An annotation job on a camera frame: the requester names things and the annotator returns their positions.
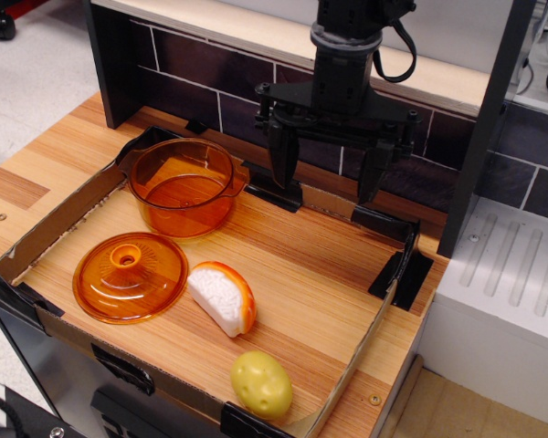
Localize orange transparent plastic pot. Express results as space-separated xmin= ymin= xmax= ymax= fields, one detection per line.
xmin=127 ymin=139 xmax=249 ymax=239

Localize dark grey shelf frame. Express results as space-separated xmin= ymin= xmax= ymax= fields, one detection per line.
xmin=84 ymin=1 xmax=506 ymax=257

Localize yellow toy potato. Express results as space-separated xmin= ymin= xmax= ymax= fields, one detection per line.
xmin=230 ymin=350 xmax=293 ymax=420

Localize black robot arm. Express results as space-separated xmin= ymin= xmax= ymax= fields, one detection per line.
xmin=256 ymin=1 xmax=422 ymax=203

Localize black caster wheel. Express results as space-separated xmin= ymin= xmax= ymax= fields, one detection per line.
xmin=0 ymin=11 xmax=16 ymax=41

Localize white toy sink drainboard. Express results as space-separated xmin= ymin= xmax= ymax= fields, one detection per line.
xmin=437 ymin=198 xmax=548 ymax=349

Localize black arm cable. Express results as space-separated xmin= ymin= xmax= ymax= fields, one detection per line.
xmin=372 ymin=17 xmax=418 ymax=84

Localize cardboard fence with black tape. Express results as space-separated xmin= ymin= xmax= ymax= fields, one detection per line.
xmin=0 ymin=127 xmax=419 ymax=437

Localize white and orange toy sushi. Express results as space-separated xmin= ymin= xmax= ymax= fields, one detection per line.
xmin=187 ymin=261 xmax=257 ymax=338

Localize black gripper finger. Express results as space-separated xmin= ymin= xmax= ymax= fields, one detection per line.
xmin=268 ymin=119 xmax=300 ymax=188
xmin=358 ymin=141 xmax=395 ymax=204

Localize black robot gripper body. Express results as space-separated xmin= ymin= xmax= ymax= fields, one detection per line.
xmin=256 ymin=21 xmax=422 ymax=159

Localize orange transparent pot lid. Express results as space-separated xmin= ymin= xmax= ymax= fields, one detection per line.
xmin=72 ymin=232 xmax=189 ymax=324

